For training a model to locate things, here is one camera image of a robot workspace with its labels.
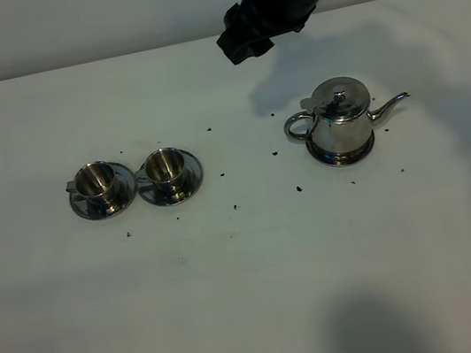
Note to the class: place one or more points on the left stainless steel saucer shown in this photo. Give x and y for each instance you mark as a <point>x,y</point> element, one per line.
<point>126,196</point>

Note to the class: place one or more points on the right stainless steel teacup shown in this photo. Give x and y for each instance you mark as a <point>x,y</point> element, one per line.
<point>164,170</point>

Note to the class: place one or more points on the stainless steel saucer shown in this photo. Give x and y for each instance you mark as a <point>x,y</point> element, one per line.
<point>191,186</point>
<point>126,196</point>

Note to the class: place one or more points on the stainless steel teacup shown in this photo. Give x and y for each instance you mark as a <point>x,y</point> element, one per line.
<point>164,170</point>
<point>95,184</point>

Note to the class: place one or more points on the right stainless steel saucer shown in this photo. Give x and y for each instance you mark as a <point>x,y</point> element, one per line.
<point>191,186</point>

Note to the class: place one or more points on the stainless steel teapot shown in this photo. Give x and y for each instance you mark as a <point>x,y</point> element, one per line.
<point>336,123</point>

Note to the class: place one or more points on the left stainless steel teacup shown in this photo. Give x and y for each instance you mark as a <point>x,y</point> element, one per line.
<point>95,184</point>

